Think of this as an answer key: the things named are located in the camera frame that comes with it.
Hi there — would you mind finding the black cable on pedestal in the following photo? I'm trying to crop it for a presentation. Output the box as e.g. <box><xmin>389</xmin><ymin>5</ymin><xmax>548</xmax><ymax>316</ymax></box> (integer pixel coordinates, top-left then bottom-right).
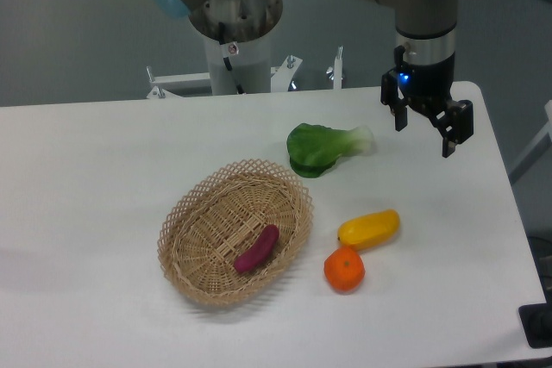
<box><xmin>216</xmin><ymin>22</ymin><xmax>246</xmax><ymax>96</ymax></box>

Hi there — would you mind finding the orange tangerine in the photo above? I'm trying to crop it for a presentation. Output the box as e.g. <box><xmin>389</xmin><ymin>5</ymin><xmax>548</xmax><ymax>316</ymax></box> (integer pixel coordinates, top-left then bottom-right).
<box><xmin>323</xmin><ymin>246</ymin><xmax>366</xmax><ymax>293</ymax></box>

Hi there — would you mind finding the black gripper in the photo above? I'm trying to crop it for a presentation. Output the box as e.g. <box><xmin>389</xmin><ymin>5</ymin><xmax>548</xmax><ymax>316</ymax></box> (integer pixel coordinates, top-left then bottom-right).
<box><xmin>380</xmin><ymin>46</ymin><xmax>474</xmax><ymax>158</ymax></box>

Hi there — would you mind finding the black device at table edge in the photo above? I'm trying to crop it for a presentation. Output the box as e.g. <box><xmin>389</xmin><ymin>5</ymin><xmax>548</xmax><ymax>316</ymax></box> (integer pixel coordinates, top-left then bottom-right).
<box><xmin>518</xmin><ymin>303</ymin><xmax>551</xmax><ymax>349</ymax></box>

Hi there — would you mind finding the woven wicker basket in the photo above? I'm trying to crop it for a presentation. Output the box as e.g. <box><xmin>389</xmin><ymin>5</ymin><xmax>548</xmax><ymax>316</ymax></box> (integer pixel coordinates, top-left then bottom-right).
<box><xmin>157</xmin><ymin>159</ymin><xmax>313</xmax><ymax>306</ymax></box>

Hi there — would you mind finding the green bok choy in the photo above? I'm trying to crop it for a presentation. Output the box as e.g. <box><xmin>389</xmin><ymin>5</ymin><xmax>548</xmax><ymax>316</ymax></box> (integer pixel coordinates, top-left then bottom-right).
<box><xmin>286</xmin><ymin>123</ymin><xmax>374</xmax><ymax>178</ymax></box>

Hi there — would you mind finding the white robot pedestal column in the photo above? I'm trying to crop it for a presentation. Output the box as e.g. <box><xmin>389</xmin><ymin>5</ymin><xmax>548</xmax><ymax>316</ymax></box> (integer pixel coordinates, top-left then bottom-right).
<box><xmin>188</xmin><ymin>0</ymin><xmax>285</xmax><ymax>96</ymax></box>

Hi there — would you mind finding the white metal base frame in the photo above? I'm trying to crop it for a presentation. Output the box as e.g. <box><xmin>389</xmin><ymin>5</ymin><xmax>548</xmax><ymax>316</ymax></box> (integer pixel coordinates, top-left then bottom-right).
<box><xmin>145</xmin><ymin>45</ymin><xmax>346</xmax><ymax>99</ymax></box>

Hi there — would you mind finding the white furniture leg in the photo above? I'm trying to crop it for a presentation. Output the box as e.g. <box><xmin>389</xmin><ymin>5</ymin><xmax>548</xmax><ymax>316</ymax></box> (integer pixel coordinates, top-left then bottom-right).
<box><xmin>508</xmin><ymin>101</ymin><xmax>551</xmax><ymax>185</ymax></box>

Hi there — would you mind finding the purple sweet potato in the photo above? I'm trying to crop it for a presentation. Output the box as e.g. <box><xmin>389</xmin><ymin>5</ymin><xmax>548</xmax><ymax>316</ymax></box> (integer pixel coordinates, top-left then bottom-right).
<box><xmin>234</xmin><ymin>224</ymin><xmax>279</xmax><ymax>273</ymax></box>

